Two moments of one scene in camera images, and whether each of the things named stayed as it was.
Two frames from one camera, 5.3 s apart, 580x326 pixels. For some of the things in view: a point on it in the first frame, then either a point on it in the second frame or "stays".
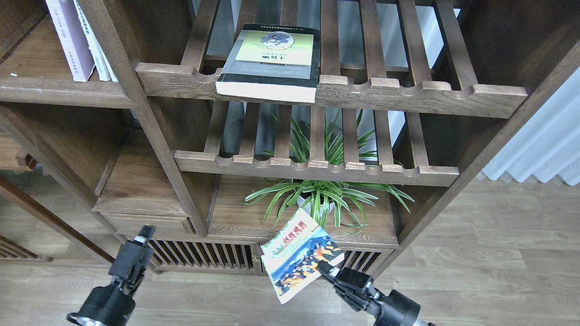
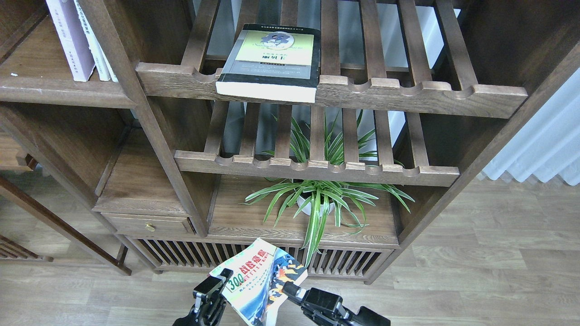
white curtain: x=549 y=146 stays
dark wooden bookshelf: x=263 y=136 stays
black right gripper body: x=396 y=309 to x=323 y=309
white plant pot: x=305 y=205 stays
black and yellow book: x=273 y=62 stays
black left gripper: x=111 y=305 to x=210 y=312
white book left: x=101 y=66 stays
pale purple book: x=70 y=31 stays
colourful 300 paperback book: x=292 y=256 to x=254 y=291
